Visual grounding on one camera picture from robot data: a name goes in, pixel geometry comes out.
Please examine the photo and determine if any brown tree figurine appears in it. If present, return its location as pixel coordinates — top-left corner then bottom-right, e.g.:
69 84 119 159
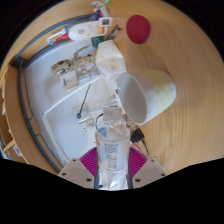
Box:
50 46 98 81

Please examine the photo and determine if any clear plastic water bottle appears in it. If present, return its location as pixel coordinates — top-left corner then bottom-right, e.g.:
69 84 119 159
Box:
94 106 132 191

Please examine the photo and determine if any white blue-stickered wall socket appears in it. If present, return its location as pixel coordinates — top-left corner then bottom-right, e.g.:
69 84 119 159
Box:
59 71 80 91

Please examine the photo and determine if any dark green cable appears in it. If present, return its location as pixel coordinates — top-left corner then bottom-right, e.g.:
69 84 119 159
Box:
76 83 93 120

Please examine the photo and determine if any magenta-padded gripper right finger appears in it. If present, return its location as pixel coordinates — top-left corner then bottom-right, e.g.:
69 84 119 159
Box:
126 146 168 190

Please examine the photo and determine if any grey metal bed frame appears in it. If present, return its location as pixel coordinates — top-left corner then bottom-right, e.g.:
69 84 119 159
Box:
9 13 98 174

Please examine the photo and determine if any white carton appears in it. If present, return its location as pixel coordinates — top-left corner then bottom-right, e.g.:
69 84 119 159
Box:
95 39 128 81

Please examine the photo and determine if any flat round red coaster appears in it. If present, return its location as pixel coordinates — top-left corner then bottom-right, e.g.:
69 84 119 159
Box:
125 14 152 45

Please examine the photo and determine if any cream ceramic cup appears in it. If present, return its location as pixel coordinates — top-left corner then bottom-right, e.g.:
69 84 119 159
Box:
117 69 177 126

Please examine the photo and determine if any white desk lamp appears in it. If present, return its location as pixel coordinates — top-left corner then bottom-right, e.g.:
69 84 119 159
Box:
42 74 119 126

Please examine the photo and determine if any black charger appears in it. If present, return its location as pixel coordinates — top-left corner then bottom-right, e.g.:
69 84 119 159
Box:
129 129 146 144

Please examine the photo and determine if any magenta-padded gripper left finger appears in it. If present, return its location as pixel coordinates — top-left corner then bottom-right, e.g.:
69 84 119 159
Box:
57 146 101 190

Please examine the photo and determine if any white red-pump lotion bottle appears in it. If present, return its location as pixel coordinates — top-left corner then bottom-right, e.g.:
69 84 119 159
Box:
54 17 114 46

